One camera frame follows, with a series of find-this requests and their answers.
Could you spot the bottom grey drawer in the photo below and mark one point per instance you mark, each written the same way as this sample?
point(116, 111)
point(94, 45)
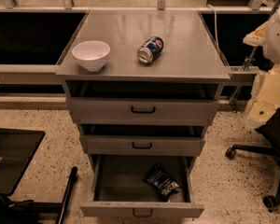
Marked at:
point(119, 188)

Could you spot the white ceramic bowl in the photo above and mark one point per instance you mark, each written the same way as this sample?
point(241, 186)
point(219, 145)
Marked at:
point(92, 55)

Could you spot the grey metal drawer cabinet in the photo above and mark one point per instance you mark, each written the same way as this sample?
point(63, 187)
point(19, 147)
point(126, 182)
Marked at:
point(188, 56)

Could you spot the grey metal shelf rail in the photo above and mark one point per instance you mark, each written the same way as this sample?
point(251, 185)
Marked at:
point(28, 74)

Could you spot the blue chip bag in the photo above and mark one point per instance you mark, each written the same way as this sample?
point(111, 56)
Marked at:
point(158, 178)

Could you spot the black floor bar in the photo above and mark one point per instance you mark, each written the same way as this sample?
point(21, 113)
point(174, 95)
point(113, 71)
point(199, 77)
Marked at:
point(67, 194)

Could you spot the middle grey drawer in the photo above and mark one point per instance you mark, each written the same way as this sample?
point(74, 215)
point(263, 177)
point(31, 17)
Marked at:
point(142, 139)

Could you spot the blue soda can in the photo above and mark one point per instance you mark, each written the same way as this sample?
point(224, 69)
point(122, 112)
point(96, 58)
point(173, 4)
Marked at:
point(150, 50)

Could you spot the grey drawer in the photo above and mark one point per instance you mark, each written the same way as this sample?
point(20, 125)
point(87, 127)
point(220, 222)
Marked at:
point(119, 188)
point(135, 102)
point(142, 139)

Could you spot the top grey drawer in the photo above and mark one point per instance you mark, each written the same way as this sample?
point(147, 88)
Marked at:
point(135, 102)

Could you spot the black office chair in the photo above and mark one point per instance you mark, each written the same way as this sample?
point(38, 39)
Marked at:
point(271, 131)

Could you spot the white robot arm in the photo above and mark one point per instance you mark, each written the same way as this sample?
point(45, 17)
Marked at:
point(266, 102)

